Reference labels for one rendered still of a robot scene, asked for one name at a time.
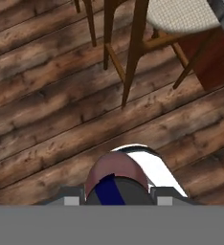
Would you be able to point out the round maroon, blue, white object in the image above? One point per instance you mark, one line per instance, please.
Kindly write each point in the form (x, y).
(117, 172)

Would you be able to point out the wooden stool with beige cushion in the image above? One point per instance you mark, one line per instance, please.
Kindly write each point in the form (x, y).
(137, 48)

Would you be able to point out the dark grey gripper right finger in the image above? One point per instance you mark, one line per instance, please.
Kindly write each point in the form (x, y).
(164, 195)

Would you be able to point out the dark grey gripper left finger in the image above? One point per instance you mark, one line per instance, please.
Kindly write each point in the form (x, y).
(73, 195)

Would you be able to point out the red-brown counter cabinet panel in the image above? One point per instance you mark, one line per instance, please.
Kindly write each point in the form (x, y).
(217, 60)

